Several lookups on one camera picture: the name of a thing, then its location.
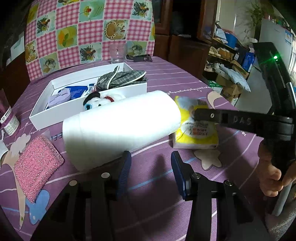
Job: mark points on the white face mask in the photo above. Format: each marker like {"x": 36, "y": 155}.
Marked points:
{"x": 3, "y": 148}

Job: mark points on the blue pack with lilac pad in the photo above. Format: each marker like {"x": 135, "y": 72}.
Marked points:
{"x": 66, "y": 94}

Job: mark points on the clear drinking glass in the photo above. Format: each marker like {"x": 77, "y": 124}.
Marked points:
{"x": 117, "y": 52}

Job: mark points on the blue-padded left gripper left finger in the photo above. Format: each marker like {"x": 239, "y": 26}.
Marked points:
{"x": 123, "y": 172}

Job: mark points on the green white cardboard box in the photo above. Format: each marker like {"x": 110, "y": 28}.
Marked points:
{"x": 215, "y": 86}

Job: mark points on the person's right hand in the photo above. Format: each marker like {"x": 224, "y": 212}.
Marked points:
{"x": 269, "y": 176}

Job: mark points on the purple labelled bottle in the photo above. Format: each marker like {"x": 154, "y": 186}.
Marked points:
{"x": 9, "y": 121}

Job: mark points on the grey plaid cloth pouch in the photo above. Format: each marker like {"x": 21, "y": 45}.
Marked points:
{"x": 116, "y": 79}

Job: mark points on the pink sparkly sponge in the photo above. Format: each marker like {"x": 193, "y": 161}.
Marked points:
{"x": 36, "y": 165}

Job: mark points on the white paper towel roll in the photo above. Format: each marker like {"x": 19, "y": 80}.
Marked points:
{"x": 100, "y": 135}

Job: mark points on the white shallow box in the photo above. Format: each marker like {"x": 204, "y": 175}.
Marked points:
{"x": 81, "y": 83}

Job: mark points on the purple striped tablecloth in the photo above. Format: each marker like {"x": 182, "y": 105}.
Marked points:
{"x": 152, "y": 209}

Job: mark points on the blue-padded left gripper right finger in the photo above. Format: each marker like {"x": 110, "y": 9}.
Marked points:
{"x": 183, "y": 176}

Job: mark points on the pink checkered patchwork chair cover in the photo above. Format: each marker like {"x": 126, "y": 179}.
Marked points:
{"x": 61, "y": 34}

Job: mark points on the white plush toy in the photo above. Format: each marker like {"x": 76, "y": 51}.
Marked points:
{"x": 95, "y": 99}

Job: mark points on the dark wooden cabinet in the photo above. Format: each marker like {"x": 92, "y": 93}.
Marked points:
{"x": 184, "y": 32}

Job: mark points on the yellow tissue packet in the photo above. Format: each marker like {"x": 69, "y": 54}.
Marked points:
{"x": 191, "y": 134}

